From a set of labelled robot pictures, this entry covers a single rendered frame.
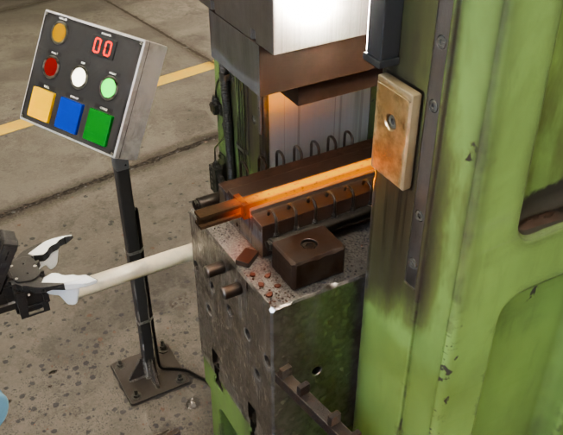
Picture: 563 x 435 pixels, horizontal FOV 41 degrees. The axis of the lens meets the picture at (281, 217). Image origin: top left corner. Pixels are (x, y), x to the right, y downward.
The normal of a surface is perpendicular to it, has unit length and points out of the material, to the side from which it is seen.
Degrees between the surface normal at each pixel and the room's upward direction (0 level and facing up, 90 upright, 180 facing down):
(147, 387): 0
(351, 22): 90
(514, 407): 90
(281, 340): 90
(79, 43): 60
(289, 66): 90
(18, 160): 0
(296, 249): 0
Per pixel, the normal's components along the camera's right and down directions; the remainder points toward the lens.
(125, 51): -0.50, 0.00
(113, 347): 0.00, -0.82
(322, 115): 0.49, 0.51
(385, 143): -0.87, 0.29
